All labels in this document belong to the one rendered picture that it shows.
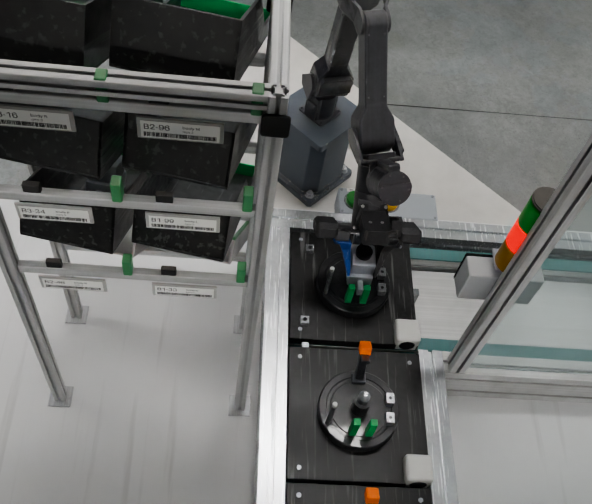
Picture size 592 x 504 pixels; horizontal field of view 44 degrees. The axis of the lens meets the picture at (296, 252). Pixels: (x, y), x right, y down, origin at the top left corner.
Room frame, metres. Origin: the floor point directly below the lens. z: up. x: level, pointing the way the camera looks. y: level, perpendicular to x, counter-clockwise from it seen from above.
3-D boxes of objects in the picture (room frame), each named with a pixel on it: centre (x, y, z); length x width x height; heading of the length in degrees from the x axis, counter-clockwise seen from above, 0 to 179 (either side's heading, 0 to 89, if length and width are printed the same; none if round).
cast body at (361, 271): (0.76, -0.12, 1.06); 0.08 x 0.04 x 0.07; 9
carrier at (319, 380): (0.51, -0.16, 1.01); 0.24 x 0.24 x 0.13; 9
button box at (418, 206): (0.99, -0.17, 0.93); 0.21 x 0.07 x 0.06; 99
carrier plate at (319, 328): (0.77, -0.12, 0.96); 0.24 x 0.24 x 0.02; 9
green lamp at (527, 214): (0.68, -0.32, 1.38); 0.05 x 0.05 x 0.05
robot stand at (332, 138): (1.12, 0.01, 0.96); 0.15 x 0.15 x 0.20; 55
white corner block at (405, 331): (0.69, -0.23, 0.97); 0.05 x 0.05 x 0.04; 9
